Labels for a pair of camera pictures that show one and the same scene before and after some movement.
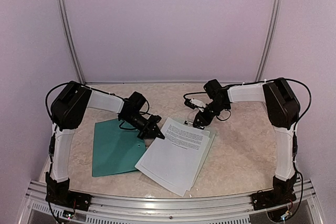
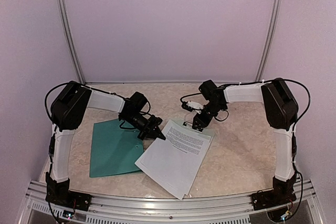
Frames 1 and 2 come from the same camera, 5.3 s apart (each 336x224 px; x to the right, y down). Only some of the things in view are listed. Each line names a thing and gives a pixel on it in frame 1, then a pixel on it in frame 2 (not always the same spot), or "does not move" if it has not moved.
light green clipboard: x=211 y=139 → x=181 y=122
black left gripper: x=154 y=130 does not move
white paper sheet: x=176 y=161 does not move
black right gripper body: x=207 y=119 does not move
